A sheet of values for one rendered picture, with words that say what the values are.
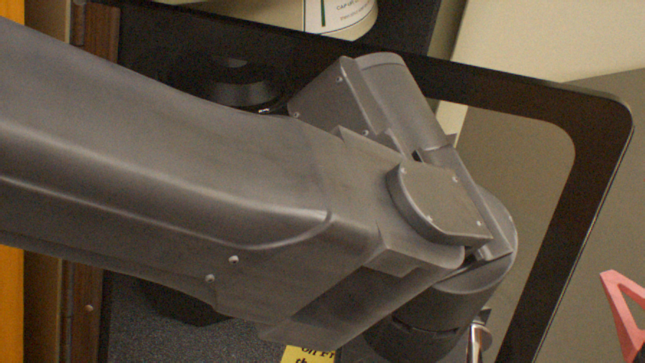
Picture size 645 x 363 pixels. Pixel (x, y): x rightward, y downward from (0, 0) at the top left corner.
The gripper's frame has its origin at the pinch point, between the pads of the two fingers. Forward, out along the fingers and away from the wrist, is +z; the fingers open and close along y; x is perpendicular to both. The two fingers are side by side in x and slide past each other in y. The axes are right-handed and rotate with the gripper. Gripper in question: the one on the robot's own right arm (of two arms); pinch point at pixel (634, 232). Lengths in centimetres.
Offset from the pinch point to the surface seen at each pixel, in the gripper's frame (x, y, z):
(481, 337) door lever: 18.7, 0.3, -5.0
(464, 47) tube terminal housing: 11.0, 10.8, 12.1
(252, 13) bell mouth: 27.1, 13.6, 15.4
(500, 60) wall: -38, -24, 55
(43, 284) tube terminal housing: 40.9, -5.9, 14.8
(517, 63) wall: -42, -25, 55
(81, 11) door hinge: 40.5, 18.0, 10.6
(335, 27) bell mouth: 21.4, 12.7, 13.9
